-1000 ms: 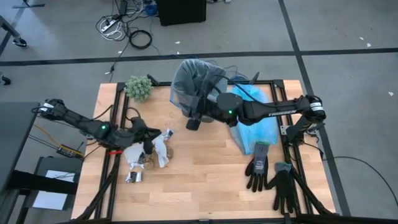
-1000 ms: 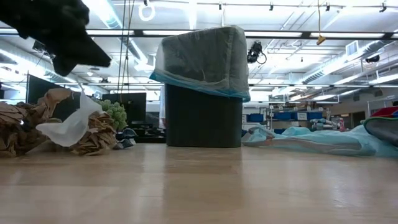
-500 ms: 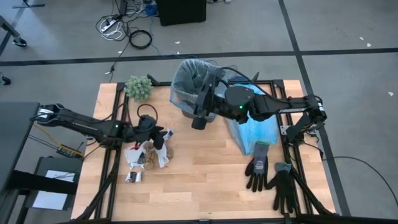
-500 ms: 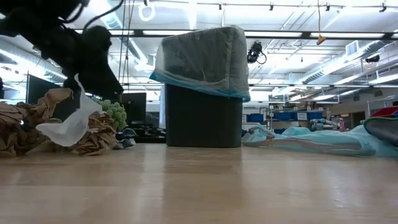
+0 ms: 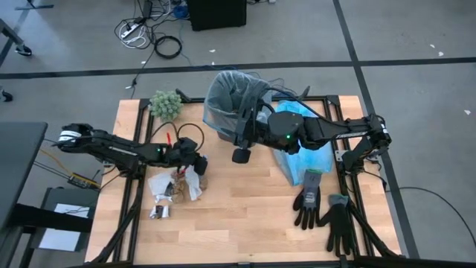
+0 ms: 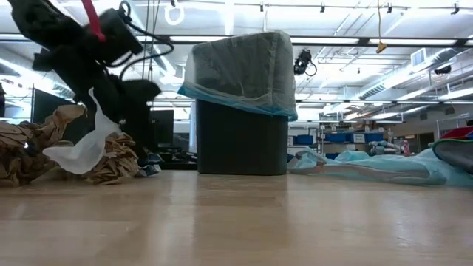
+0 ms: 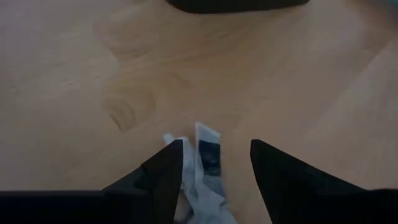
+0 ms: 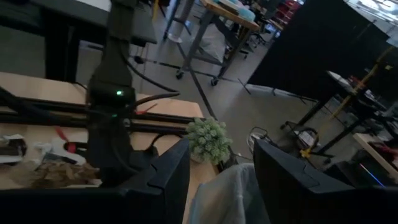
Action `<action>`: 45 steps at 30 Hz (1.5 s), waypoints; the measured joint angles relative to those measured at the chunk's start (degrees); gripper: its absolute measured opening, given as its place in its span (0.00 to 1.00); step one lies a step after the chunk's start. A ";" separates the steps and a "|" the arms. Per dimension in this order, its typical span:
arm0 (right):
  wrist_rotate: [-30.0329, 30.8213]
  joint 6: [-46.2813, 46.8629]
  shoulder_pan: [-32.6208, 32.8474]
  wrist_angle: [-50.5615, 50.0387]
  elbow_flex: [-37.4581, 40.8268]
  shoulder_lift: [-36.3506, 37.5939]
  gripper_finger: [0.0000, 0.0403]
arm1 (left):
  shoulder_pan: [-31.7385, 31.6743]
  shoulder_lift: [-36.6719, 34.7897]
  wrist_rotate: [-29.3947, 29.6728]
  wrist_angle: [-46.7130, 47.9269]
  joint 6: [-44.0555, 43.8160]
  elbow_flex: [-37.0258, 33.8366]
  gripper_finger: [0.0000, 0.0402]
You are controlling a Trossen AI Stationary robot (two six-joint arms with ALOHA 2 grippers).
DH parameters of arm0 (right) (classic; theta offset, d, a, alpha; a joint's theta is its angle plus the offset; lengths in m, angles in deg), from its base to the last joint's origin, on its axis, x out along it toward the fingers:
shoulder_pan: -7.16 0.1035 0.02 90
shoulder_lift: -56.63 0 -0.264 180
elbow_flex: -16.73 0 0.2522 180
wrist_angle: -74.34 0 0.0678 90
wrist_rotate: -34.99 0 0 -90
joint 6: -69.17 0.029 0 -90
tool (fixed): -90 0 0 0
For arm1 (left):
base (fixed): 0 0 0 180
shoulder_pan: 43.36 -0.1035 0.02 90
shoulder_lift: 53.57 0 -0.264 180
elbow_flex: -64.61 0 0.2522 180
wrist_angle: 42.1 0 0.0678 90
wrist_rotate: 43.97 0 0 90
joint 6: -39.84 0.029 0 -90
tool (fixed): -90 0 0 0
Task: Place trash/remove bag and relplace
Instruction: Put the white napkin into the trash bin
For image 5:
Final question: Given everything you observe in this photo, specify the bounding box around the black aluminium table frame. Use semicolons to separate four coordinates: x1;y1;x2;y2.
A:
87;89;405;268

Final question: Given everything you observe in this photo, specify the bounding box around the white paper sheet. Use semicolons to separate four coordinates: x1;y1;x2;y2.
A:
39;202;91;252

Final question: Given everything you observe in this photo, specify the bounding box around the white tissue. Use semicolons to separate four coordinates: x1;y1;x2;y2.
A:
184;165;204;202

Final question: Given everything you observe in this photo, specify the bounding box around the silver foil wrapper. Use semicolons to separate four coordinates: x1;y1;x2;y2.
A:
149;204;171;220

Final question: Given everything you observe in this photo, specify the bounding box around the green plant in white pot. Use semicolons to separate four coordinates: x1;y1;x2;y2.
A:
149;90;184;123

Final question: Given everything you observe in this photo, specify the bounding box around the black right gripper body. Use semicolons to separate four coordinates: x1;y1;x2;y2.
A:
232;85;274;165

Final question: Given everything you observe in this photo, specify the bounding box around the black yellow circuit board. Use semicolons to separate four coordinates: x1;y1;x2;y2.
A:
67;172;101;191

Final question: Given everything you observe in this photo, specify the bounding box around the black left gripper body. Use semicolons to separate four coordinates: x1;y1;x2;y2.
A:
169;136;208;176

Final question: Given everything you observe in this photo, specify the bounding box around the grey desk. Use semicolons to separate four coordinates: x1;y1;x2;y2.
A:
0;121;48;229

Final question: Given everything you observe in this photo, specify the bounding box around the metal leg with caster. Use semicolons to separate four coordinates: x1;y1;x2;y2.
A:
0;18;33;57

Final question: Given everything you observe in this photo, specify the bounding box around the grey black printed work glove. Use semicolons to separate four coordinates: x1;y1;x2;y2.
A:
292;169;323;231

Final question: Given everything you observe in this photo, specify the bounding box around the translucent grey trash bag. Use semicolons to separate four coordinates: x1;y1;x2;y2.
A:
202;70;276;141

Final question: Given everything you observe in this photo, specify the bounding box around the light blue trash bag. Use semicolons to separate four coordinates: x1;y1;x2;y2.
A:
273;99;335;186

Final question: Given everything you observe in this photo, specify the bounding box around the black floor cable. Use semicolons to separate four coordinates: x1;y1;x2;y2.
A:
385;185;476;249

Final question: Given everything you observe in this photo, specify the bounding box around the black computer tower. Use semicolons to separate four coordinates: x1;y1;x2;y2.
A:
187;0;248;32

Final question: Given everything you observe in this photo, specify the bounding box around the black coiled cable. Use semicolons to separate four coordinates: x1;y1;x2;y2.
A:
153;35;183;60

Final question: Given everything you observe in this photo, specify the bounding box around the white power strip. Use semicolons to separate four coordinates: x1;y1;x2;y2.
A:
119;22;141;38

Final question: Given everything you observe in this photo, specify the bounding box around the grey tray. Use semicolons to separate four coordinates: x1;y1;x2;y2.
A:
31;187;100;252

